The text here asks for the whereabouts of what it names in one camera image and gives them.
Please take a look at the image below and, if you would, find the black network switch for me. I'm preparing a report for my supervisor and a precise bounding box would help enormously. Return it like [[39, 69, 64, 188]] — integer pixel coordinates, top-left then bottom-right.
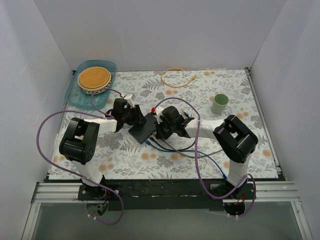
[[128, 113, 157, 144]]

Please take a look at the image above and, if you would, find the black ethernet cable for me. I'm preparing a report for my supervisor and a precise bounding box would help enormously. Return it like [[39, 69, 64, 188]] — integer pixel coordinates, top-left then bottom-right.
[[149, 134, 198, 152]]

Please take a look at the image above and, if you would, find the blue ethernet cable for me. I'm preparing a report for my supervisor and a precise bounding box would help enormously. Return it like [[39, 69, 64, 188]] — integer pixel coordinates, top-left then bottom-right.
[[144, 138, 228, 180]]

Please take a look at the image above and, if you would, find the grey ethernet cable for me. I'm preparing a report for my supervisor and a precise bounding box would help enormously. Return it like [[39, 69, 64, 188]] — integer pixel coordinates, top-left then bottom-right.
[[159, 139, 224, 159]]

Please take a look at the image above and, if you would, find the yellow ethernet cable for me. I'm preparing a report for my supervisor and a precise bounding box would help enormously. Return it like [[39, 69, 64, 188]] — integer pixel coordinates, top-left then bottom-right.
[[160, 67, 197, 89]]

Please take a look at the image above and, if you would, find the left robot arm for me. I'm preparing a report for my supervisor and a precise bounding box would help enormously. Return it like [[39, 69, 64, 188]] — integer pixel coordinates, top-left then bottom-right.
[[59, 96, 147, 200]]

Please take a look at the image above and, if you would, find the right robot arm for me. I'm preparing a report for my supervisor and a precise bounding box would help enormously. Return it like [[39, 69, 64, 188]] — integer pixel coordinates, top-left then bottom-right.
[[151, 106, 258, 199]]

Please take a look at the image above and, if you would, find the floral table mat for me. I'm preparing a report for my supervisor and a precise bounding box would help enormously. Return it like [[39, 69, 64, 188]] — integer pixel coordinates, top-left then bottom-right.
[[48, 69, 281, 180]]

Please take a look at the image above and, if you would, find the woven basket plate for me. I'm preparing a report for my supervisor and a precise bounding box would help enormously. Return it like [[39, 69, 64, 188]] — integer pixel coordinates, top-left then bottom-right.
[[77, 66, 112, 95]]

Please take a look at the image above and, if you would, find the teal plastic tray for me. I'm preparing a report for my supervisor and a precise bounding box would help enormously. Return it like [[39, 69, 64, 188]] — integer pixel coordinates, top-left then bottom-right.
[[64, 59, 119, 110]]

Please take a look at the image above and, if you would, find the green cup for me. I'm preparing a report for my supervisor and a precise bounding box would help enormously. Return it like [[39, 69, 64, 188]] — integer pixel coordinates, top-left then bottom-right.
[[211, 93, 229, 115]]

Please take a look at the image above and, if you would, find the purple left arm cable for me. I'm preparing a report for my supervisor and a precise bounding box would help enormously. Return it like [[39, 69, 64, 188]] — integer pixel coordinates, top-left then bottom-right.
[[36, 87, 125, 226]]

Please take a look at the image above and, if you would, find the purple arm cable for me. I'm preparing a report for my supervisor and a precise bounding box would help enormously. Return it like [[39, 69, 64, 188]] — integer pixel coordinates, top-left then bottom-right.
[[152, 97, 257, 217], [36, 87, 125, 226]]

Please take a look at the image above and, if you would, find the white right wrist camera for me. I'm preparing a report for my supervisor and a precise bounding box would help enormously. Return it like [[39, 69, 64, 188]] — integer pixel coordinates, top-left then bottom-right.
[[151, 106, 164, 124]]

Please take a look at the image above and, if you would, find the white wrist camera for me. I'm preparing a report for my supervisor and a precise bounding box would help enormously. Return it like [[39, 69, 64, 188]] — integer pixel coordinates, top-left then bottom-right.
[[123, 93, 135, 108], [151, 106, 164, 124]]

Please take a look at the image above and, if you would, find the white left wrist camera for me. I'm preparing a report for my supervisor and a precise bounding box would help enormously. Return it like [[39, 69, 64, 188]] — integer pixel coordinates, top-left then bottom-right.
[[123, 93, 135, 108]]

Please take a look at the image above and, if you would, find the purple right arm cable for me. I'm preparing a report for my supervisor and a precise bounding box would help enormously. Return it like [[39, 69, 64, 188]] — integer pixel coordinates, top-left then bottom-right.
[[152, 97, 257, 217]]

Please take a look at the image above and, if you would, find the aluminium frame rail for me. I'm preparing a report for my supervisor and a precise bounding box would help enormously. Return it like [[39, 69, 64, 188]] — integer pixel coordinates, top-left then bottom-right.
[[21, 181, 312, 240]]

